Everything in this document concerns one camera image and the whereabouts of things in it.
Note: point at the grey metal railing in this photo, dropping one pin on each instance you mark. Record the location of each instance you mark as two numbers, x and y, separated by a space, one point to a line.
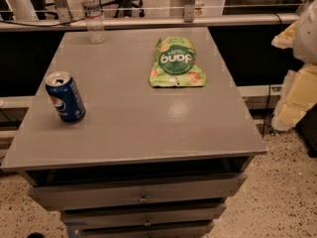
25 18

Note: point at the green Dang snack bag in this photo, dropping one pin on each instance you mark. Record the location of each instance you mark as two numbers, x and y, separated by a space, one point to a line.
175 65

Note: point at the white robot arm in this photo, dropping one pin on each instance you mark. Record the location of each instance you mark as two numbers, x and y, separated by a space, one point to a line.
305 36

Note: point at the clear plastic water bottle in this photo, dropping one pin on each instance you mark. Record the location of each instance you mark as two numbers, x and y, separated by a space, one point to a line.
93 17

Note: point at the blue Pepsi soda can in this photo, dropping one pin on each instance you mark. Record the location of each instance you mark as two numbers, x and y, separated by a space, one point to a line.
65 96

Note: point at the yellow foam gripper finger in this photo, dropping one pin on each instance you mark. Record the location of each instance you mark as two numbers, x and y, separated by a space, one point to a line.
284 40
298 95

